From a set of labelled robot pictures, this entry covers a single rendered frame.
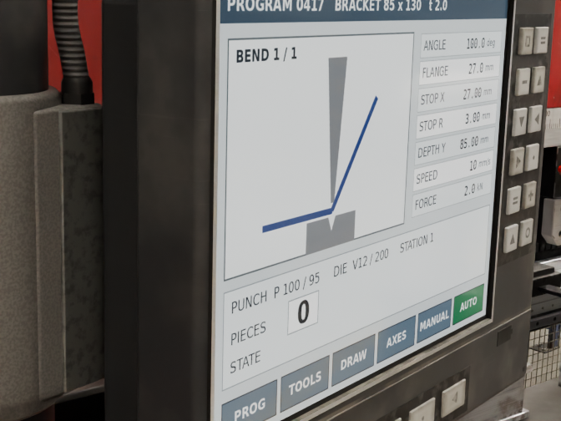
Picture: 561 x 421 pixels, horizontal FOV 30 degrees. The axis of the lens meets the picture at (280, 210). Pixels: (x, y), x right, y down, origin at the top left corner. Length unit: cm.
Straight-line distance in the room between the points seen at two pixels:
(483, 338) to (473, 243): 9
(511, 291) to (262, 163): 38
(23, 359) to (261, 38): 23
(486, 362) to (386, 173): 24
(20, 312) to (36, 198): 7
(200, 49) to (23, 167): 13
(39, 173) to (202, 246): 11
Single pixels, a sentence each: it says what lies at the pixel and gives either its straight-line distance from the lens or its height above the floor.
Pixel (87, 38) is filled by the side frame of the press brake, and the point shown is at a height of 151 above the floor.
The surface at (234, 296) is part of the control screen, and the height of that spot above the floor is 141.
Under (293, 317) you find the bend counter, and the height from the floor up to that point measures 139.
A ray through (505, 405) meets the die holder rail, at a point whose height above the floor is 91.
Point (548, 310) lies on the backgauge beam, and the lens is 230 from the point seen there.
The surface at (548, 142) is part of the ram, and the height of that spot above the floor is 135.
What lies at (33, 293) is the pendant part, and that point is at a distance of 62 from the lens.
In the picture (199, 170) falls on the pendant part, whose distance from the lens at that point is 54.
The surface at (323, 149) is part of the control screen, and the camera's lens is 63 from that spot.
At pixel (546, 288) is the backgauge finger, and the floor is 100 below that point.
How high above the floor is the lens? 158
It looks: 12 degrees down
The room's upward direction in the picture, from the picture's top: 2 degrees clockwise
